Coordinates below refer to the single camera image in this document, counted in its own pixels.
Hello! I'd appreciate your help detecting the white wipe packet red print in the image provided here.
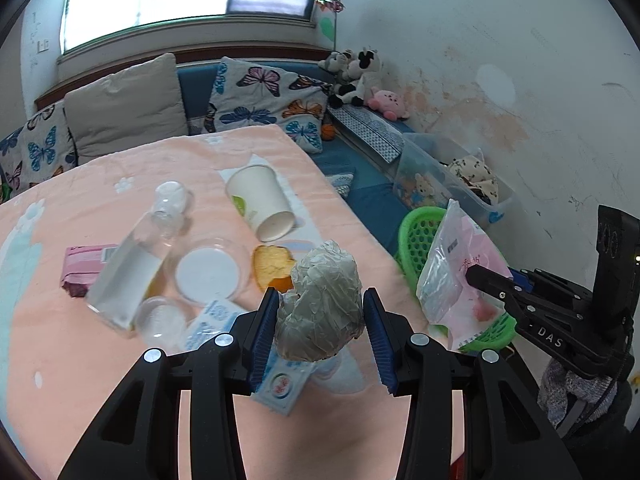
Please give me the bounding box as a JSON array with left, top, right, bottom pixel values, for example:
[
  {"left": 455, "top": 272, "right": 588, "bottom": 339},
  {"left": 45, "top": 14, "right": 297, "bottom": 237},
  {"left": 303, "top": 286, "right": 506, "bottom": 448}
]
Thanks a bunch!
[{"left": 250, "top": 347, "right": 316, "bottom": 417}]

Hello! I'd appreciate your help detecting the small clear plastic cup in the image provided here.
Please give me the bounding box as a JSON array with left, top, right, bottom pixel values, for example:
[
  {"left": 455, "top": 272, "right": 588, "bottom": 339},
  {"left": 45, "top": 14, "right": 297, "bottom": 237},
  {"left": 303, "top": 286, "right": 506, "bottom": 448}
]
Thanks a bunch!
[{"left": 134, "top": 296, "right": 190, "bottom": 353}]

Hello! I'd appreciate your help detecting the green plastic basket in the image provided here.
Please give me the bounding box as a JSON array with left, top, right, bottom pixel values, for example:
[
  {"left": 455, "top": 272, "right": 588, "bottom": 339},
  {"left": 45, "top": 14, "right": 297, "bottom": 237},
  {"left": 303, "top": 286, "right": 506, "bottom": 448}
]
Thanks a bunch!
[{"left": 397, "top": 206, "right": 518, "bottom": 353}]

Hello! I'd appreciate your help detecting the bread slice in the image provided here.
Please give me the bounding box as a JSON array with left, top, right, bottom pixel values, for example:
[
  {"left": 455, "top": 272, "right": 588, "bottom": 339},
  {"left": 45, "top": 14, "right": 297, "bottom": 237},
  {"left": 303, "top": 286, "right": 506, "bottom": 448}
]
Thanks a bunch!
[{"left": 251, "top": 244, "right": 296, "bottom": 293}]

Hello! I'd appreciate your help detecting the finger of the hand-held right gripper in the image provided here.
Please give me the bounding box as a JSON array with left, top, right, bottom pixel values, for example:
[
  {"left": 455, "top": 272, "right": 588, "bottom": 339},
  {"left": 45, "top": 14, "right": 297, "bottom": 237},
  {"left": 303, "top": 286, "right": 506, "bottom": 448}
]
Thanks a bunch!
[
  {"left": 509, "top": 267, "right": 596, "bottom": 311},
  {"left": 466, "top": 264, "right": 568, "bottom": 358}
]

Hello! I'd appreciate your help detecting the grey plush toy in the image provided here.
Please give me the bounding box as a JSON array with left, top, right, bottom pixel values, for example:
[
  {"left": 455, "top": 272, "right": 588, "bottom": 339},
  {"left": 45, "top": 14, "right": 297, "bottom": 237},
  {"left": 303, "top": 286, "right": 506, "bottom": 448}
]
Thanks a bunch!
[{"left": 318, "top": 50, "right": 356, "bottom": 83}]

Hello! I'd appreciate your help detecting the white butterfly cushion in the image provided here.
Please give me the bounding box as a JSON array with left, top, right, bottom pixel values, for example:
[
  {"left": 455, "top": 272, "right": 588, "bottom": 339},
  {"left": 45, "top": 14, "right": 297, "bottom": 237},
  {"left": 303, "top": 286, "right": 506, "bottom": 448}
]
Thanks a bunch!
[
  {"left": 0, "top": 101, "right": 78, "bottom": 206},
  {"left": 202, "top": 56, "right": 333, "bottom": 155}
]

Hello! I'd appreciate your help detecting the beige cushion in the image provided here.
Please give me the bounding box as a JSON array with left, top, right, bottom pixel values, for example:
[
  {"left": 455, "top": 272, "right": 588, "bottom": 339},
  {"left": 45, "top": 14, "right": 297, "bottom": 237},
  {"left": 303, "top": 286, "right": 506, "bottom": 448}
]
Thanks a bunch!
[{"left": 63, "top": 53, "right": 189, "bottom": 166}]

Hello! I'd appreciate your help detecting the blue sofa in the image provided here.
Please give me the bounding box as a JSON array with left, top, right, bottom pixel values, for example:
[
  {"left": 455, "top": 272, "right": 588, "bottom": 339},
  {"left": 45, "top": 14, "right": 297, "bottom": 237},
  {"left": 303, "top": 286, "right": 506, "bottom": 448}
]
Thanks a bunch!
[{"left": 175, "top": 60, "right": 451, "bottom": 261}]

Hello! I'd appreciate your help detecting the grey patterned folded cloth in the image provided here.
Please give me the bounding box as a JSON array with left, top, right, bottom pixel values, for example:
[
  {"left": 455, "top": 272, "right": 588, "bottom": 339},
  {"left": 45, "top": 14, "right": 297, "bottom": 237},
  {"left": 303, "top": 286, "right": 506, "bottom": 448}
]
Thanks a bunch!
[{"left": 327, "top": 107, "right": 407, "bottom": 163}]

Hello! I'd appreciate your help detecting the pink plush toy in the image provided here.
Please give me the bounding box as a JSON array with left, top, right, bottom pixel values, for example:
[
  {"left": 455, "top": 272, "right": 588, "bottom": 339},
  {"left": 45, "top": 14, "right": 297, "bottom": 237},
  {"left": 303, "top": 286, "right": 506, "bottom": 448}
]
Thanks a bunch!
[{"left": 366, "top": 88, "right": 411, "bottom": 122}]

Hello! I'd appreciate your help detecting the pink white plastic bag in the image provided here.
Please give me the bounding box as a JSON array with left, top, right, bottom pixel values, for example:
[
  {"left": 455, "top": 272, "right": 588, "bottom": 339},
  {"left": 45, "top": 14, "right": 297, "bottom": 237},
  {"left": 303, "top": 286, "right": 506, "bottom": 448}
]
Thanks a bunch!
[{"left": 416, "top": 199, "right": 516, "bottom": 353}]

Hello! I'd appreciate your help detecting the round clear plastic lid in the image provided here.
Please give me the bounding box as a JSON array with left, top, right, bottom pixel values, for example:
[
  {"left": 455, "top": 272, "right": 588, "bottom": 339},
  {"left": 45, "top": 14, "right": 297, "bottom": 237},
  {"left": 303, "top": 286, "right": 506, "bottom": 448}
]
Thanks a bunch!
[{"left": 174, "top": 232, "right": 251, "bottom": 308}]

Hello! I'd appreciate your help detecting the grey paper ball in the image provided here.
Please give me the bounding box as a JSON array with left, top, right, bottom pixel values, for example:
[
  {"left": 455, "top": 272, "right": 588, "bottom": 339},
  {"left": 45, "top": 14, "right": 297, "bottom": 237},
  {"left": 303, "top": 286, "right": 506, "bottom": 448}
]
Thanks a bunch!
[{"left": 275, "top": 240, "right": 364, "bottom": 363}]

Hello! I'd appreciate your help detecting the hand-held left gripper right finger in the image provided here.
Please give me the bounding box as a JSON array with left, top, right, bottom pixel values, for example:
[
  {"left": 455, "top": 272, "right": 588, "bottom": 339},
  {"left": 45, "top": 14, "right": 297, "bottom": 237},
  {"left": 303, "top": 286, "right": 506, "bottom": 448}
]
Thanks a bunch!
[{"left": 362, "top": 287, "right": 583, "bottom": 480}]

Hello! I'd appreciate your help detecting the bear print toy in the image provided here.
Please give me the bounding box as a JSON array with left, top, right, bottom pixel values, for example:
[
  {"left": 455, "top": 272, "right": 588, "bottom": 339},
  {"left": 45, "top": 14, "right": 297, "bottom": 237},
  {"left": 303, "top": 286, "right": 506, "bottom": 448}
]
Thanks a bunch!
[{"left": 400, "top": 167, "right": 448, "bottom": 211}]

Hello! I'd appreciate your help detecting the clear plastic storage box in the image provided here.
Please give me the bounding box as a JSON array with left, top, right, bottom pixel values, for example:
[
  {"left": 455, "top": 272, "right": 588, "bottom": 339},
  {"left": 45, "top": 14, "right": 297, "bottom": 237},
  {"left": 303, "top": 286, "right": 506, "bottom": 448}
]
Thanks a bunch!
[{"left": 392, "top": 132, "right": 516, "bottom": 228}]

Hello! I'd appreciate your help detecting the clear plastic bottle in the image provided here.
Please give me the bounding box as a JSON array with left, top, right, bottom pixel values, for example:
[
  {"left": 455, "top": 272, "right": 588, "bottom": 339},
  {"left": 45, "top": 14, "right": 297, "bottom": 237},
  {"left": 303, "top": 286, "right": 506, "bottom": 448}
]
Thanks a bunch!
[{"left": 84, "top": 205, "right": 188, "bottom": 333}]

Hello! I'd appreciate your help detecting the cow plush toy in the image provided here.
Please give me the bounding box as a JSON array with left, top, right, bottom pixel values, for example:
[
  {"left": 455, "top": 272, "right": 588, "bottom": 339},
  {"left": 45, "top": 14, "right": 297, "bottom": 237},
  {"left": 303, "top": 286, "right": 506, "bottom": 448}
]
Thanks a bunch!
[{"left": 327, "top": 47, "right": 383, "bottom": 108}]

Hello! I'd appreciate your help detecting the white paper cup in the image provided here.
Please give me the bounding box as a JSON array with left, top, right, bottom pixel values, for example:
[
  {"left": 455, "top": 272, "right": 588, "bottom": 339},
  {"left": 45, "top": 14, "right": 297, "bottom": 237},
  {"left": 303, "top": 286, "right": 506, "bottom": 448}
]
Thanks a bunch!
[{"left": 225, "top": 164, "right": 297, "bottom": 242}]

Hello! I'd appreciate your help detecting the spotted cream cloth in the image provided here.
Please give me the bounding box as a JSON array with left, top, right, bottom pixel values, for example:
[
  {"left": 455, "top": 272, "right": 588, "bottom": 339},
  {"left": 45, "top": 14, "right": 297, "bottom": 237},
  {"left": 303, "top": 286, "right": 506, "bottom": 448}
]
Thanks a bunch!
[{"left": 446, "top": 149, "right": 501, "bottom": 206}]

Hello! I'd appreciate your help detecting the blue white wipe packet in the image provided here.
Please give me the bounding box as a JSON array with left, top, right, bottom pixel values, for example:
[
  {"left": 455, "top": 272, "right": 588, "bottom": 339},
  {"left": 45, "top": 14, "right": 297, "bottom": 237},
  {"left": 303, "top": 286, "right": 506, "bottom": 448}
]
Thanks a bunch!
[{"left": 184, "top": 299, "right": 242, "bottom": 352}]

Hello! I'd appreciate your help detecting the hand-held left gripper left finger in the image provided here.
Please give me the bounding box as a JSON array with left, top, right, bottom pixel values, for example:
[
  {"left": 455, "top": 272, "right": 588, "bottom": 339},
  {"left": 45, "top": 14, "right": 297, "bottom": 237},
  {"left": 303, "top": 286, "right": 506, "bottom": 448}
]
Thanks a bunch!
[{"left": 57, "top": 287, "right": 281, "bottom": 480}]

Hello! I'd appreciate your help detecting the small patterned cushion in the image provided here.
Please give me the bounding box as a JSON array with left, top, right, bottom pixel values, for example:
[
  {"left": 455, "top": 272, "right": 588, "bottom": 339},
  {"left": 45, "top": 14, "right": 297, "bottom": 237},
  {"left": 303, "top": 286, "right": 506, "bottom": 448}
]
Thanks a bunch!
[{"left": 327, "top": 172, "right": 357, "bottom": 198}]

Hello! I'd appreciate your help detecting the pink packet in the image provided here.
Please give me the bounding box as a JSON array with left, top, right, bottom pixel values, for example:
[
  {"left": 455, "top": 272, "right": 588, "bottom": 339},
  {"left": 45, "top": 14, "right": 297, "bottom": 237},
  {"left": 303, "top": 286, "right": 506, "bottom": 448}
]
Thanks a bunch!
[{"left": 61, "top": 244, "right": 121, "bottom": 298}]

